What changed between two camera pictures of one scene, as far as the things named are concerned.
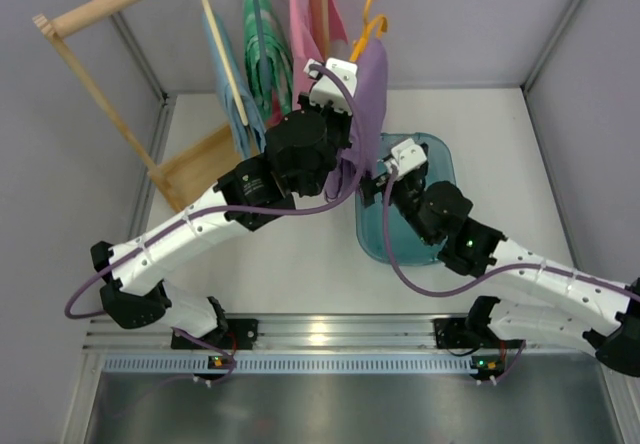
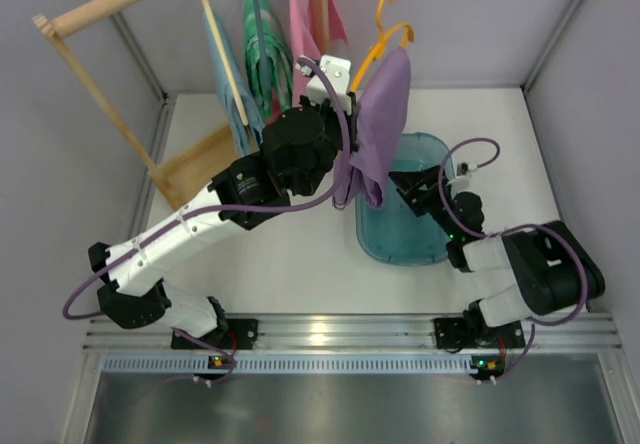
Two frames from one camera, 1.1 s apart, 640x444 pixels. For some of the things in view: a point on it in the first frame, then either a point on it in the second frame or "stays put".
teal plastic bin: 408,245 stays put
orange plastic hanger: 380,19 → 375,51
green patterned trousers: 278,58 stays put
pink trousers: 305,44 stays put
